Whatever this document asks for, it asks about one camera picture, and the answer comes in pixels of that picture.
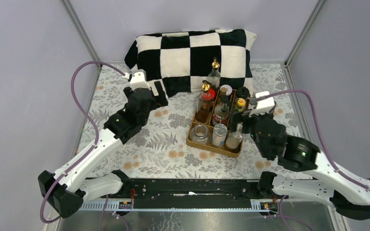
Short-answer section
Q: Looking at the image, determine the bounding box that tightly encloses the green bottle yellow cap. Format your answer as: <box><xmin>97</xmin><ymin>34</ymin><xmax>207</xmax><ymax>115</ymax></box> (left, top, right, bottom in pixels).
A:
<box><xmin>234</xmin><ymin>98</ymin><xmax>246</xmax><ymax>112</ymax></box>

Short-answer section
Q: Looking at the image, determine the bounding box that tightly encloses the clear vinegar bottle black cap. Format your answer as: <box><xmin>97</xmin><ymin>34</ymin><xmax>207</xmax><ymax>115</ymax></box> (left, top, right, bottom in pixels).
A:
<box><xmin>212</xmin><ymin>95</ymin><xmax>230</xmax><ymax>126</ymax></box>

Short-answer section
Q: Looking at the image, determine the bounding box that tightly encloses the reflected jar white lid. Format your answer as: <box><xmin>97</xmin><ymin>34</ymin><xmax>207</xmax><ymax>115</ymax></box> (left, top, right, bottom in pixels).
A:
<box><xmin>211</xmin><ymin>124</ymin><xmax>227</xmax><ymax>148</ymax></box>

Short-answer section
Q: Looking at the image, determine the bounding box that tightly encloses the black cap shaker bottle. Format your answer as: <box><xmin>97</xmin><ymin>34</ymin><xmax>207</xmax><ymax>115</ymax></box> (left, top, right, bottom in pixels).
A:
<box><xmin>236</xmin><ymin>87</ymin><xmax>250</xmax><ymax>100</ymax></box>

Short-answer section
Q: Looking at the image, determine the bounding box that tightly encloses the woven wicker tray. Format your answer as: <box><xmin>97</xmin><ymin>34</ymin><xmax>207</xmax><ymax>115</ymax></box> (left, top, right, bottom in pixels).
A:
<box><xmin>186</xmin><ymin>89</ymin><xmax>249</xmax><ymax>158</ymax></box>

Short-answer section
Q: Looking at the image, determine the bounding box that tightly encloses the small yellow oil bottle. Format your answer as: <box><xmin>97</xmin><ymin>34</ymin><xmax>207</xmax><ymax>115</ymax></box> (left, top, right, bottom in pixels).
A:
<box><xmin>217</xmin><ymin>89</ymin><xmax>228</xmax><ymax>101</ymax></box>

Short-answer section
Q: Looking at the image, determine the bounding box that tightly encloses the white lid brown sauce jar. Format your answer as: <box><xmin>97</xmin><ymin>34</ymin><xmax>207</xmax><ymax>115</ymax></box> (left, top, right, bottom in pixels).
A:
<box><xmin>221</xmin><ymin>84</ymin><xmax>233</xmax><ymax>96</ymax></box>

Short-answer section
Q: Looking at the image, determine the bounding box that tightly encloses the reflected cruet gold spout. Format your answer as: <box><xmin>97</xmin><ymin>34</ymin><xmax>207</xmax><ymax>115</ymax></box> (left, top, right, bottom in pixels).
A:
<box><xmin>195</xmin><ymin>80</ymin><xmax>212</xmax><ymax>123</ymax></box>

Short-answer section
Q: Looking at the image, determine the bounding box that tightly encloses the red lid chili sauce jar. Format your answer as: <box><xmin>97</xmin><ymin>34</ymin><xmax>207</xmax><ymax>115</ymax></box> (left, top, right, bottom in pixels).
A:
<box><xmin>208</xmin><ymin>89</ymin><xmax>216</xmax><ymax>101</ymax></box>

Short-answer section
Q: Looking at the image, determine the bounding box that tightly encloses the glass jar silver lid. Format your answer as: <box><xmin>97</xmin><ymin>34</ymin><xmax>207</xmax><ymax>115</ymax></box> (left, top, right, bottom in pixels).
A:
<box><xmin>189</xmin><ymin>124</ymin><xmax>211</xmax><ymax>145</ymax></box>

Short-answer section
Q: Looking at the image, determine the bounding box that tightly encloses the glass cruet gold spout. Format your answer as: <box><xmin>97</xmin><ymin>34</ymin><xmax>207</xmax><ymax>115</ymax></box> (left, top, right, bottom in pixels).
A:
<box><xmin>206</xmin><ymin>57</ymin><xmax>221</xmax><ymax>91</ymax></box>

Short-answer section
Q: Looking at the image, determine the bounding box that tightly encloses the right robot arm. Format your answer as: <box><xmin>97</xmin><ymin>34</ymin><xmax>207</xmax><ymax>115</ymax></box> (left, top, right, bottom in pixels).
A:
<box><xmin>228</xmin><ymin>111</ymin><xmax>370</xmax><ymax>220</ymax></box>

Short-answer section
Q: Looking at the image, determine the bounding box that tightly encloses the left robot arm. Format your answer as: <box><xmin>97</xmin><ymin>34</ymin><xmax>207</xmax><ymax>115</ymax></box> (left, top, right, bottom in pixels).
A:
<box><xmin>38</xmin><ymin>81</ymin><xmax>168</xmax><ymax>218</ymax></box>

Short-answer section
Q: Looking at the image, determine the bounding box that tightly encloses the black white checkered pillow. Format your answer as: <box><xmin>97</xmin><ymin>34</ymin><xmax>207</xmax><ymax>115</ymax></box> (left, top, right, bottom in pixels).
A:
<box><xmin>124</xmin><ymin>29</ymin><xmax>257</xmax><ymax>97</ymax></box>

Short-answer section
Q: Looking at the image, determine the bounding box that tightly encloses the floral tablecloth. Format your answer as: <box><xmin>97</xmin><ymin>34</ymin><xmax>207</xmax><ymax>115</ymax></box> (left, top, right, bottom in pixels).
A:
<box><xmin>88</xmin><ymin>64</ymin><xmax>311</xmax><ymax>180</ymax></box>

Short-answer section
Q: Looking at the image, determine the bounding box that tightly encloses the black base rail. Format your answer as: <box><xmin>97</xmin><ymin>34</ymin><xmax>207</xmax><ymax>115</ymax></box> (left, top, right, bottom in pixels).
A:
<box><xmin>100</xmin><ymin>178</ymin><xmax>281</xmax><ymax>209</ymax></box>

